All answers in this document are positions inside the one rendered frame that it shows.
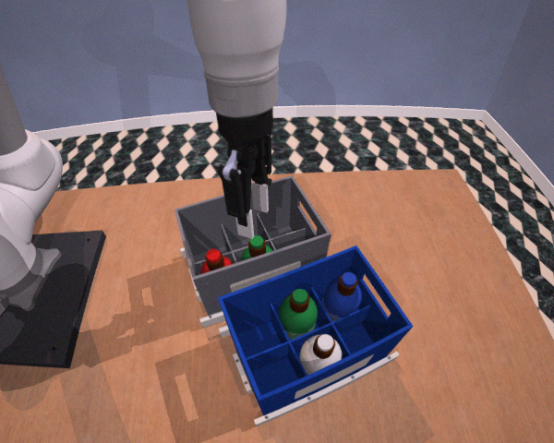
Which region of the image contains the blue plastic bottle crate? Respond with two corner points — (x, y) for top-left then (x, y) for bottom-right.
(227, 246), (413, 415)

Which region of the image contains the grey divided crate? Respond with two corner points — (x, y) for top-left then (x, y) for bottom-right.
(182, 176), (331, 316)

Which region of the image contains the green bottle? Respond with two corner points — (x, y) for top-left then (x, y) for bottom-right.
(241, 235), (272, 261)
(279, 289), (318, 340)

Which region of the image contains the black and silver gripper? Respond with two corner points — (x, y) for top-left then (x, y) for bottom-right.
(216, 108), (273, 239)

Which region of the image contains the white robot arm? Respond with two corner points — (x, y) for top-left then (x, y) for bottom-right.
(0, 0), (286, 316)

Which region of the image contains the red bottle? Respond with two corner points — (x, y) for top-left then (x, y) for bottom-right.
(200, 249), (234, 274)

